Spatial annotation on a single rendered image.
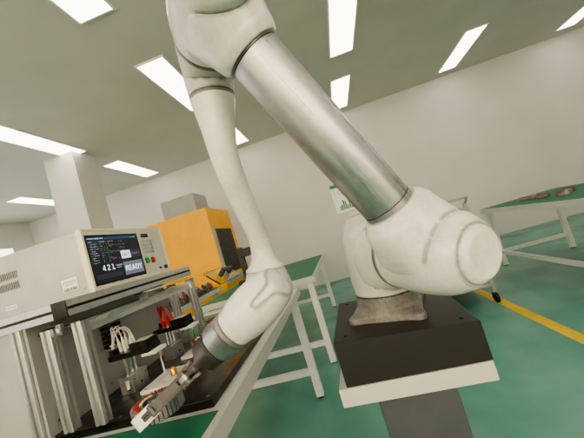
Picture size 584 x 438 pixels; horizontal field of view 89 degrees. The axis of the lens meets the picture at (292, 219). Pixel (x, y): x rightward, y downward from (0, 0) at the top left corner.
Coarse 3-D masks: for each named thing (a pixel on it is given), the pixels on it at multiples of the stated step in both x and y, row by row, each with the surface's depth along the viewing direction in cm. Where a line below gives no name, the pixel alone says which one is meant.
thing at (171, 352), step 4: (176, 340) 127; (180, 340) 126; (172, 344) 122; (176, 344) 123; (180, 344) 125; (164, 348) 120; (168, 348) 120; (172, 348) 120; (176, 348) 122; (180, 348) 124; (164, 352) 120; (168, 352) 120; (172, 352) 120; (176, 352) 121; (180, 352) 123; (164, 356) 120; (168, 356) 120; (172, 356) 120; (176, 356) 120; (164, 360) 120; (168, 360) 120
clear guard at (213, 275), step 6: (210, 270) 127; (216, 270) 127; (234, 270) 139; (192, 276) 119; (210, 276) 117; (216, 276) 120; (222, 276) 124; (228, 276) 127; (234, 276) 131; (174, 282) 118; (216, 282) 115; (222, 282) 117; (156, 288) 119
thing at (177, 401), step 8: (152, 392) 72; (160, 392) 72; (144, 400) 69; (176, 400) 67; (184, 400) 70; (136, 408) 66; (168, 408) 65; (176, 408) 66; (160, 416) 64; (168, 416) 65; (152, 424) 63
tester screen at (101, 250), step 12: (96, 240) 100; (108, 240) 105; (120, 240) 111; (132, 240) 117; (96, 252) 98; (108, 252) 103; (120, 252) 109; (96, 264) 97; (120, 264) 107; (120, 276) 105
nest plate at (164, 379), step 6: (180, 366) 104; (168, 372) 102; (156, 378) 99; (162, 378) 97; (168, 378) 96; (174, 378) 94; (150, 384) 95; (156, 384) 93; (162, 384) 92; (168, 384) 90; (144, 390) 91; (150, 390) 91; (156, 390) 90
